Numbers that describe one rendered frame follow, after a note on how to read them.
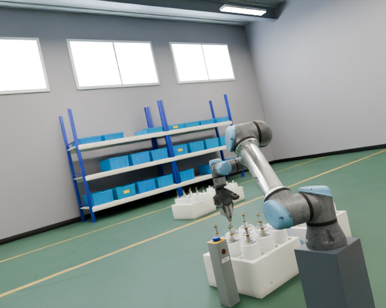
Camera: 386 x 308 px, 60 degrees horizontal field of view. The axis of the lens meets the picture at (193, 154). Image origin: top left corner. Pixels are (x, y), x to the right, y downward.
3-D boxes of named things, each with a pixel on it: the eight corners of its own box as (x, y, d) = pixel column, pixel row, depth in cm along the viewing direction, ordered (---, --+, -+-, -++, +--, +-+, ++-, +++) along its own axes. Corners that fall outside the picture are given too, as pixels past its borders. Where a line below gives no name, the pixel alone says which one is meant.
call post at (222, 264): (240, 301, 165) (226, 239, 165) (230, 307, 160) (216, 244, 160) (230, 298, 170) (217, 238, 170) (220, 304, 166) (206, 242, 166)
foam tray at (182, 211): (216, 209, 425) (213, 196, 425) (195, 219, 398) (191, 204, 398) (195, 211, 453) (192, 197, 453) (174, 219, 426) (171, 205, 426)
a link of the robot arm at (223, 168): (236, 158, 186) (229, 159, 197) (217, 162, 184) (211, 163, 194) (239, 172, 186) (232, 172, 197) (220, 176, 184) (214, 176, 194)
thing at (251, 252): (258, 271, 179) (250, 238, 179) (269, 275, 171) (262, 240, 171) (243, 277, 175) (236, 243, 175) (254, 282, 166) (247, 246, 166)
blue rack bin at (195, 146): (178, 156, 740) (176, 146, 740) (192, 153, 762) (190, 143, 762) (191, 153, 699) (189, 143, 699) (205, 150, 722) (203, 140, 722)
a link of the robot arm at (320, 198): (344, 216, 127) (336, 181, 127) (313, 226, 124) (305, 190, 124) (324, 212, 139) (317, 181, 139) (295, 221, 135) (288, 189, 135)
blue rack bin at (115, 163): (100, 172, 632) (98, 162, 632) (118, 168, 656) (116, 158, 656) (111, 170, 593) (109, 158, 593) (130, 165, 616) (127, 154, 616)
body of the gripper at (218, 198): (222, 203, 206) (218, 184, 206) (233, 202, 200) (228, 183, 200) (214, 206, 201) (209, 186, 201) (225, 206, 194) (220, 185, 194)
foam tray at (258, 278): (306, 268, 186) (299, 236, 186) (261, 299, 162) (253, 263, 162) (253, 260, 217) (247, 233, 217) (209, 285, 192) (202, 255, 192)
